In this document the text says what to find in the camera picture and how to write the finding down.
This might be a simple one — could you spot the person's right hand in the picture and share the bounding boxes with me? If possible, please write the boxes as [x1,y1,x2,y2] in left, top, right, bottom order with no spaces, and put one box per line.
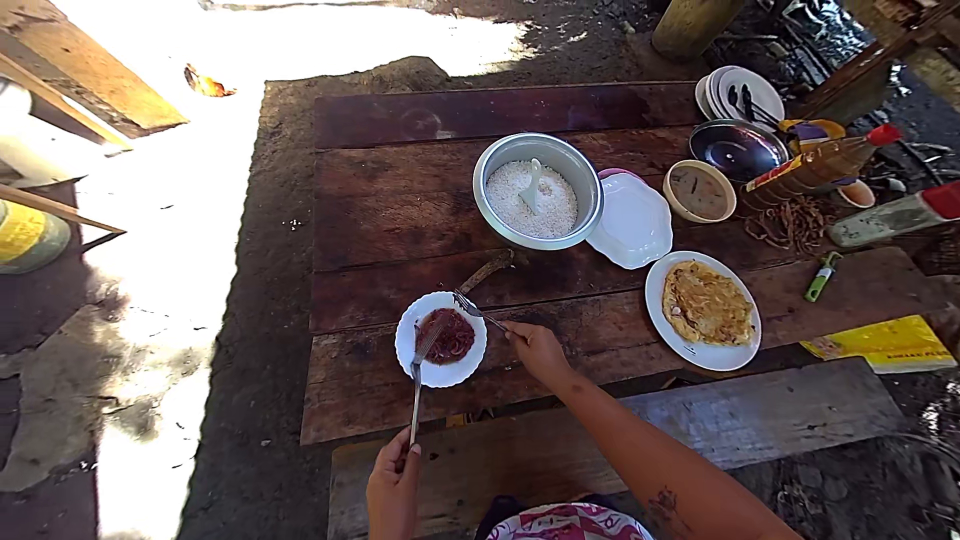
[500,320,579,394]

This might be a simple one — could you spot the person's left hand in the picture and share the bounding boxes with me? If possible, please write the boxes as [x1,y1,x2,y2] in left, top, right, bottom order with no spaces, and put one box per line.
[366,425,423,540]

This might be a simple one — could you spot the silver fork with long handle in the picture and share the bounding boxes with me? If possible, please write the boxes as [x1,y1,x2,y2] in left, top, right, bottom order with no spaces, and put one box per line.
[409,322,446,448]

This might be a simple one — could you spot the person's right forearm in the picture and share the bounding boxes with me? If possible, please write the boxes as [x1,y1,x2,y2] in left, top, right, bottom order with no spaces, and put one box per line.
[556,372,804,540]

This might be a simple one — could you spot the dark red sliced onions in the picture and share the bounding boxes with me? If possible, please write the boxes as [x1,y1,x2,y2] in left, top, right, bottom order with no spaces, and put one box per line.
[415,307,477,366]

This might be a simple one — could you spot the brown wooden stick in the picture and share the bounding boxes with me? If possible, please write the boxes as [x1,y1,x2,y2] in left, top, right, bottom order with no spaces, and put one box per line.
[459,249,516,295]

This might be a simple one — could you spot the small white scalloped plate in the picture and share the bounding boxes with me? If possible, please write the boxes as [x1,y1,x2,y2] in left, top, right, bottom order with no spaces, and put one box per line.
[394,291,489,389]

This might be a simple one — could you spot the white cooked rice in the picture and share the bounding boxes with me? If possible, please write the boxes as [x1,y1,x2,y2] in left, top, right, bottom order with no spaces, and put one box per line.
[486,159,579,240]

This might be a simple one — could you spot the white plastic rice paddle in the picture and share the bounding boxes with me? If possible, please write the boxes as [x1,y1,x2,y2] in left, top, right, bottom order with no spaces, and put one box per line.
[519,157,543,216]

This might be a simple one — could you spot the white wavy-edged empty plate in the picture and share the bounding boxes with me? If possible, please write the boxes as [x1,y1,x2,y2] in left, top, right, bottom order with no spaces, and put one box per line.
[585,172,675,271]

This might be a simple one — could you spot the white oval plate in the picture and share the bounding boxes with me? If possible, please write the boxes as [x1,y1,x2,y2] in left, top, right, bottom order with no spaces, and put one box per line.
[645,250,763,373]

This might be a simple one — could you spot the dark wooden table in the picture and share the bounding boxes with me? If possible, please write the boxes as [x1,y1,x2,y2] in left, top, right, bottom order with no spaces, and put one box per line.
[300,80,951,448]

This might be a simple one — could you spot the silver metal pot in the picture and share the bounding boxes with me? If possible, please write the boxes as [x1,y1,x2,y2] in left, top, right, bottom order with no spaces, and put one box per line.
[472,132,606,252]

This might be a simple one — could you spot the person's body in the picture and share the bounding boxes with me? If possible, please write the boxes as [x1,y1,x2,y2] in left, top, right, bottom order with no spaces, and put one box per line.
[474,492,656,540]

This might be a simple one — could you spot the golden brown omelette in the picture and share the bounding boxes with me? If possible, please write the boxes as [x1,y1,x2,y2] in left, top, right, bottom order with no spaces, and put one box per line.
[662,259,756,348]

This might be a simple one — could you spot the grey wooden bench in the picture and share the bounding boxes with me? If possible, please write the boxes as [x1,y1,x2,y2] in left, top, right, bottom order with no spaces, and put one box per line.
[327,356,909,540]

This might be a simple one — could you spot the cream bowl with soup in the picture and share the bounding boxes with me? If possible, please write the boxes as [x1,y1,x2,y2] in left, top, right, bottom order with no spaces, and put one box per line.
[662,159,738,225]

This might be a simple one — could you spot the pile of brown dried strips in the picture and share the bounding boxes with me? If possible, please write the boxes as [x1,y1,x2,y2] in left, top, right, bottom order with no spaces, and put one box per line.
[744,195,831,255]

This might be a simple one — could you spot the white round plate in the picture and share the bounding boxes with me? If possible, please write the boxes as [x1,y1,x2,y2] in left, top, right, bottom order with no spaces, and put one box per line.
[705,65,744,121]
[717,66,786,133]
[694,74,718,122]

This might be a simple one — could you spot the brown bottle with red cap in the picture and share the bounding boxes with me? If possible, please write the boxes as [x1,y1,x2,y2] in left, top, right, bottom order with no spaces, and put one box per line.
[740,123,903,211]

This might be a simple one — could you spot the purple and yellow packet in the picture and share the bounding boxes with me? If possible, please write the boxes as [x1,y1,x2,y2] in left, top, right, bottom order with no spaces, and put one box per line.
[777,118,860,187]

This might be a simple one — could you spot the yellow plastic packet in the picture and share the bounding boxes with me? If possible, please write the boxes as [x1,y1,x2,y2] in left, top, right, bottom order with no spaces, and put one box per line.
[799,314,959,375]

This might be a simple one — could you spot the orange cup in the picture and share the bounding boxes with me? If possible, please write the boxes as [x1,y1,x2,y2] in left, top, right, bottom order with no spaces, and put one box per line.
[833,179,877,210]

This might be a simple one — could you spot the clear bottle with red cap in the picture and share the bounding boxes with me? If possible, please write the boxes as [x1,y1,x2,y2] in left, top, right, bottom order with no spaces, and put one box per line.
[828,180,960,249]

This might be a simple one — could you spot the orange brown chicken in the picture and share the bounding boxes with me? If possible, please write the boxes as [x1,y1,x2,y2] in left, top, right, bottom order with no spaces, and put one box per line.
[183,63,237,99]

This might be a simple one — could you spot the thin wooden slat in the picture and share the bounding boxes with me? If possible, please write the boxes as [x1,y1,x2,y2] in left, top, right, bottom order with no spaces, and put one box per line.
[0,52,135,153]
[0,183,129,235]

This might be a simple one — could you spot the container with yellow label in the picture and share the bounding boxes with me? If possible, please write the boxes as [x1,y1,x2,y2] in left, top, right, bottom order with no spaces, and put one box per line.
[0,198,73,276]

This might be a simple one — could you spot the large white container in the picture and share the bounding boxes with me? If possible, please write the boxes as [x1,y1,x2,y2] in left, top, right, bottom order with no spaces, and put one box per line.
[0,76,105,189]

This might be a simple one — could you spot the thick wooden beam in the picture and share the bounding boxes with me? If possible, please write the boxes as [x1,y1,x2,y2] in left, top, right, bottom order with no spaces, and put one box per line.
[0,0,190,139]

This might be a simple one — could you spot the green-handled peeler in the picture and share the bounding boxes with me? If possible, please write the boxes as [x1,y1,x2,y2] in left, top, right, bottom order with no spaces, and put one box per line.
[804,251,844,304]

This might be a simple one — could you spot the black-handled utensil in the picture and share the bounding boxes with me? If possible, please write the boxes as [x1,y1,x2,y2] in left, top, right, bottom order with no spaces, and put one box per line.
[727,84,781,127]
[740,83,782,127]

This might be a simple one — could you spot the round wooden post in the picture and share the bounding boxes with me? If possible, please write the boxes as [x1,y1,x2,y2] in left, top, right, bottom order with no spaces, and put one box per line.
[651,0,746,63]

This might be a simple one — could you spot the wooden frame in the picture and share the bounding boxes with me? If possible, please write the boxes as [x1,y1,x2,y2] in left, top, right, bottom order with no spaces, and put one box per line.
[793,0,960,126]

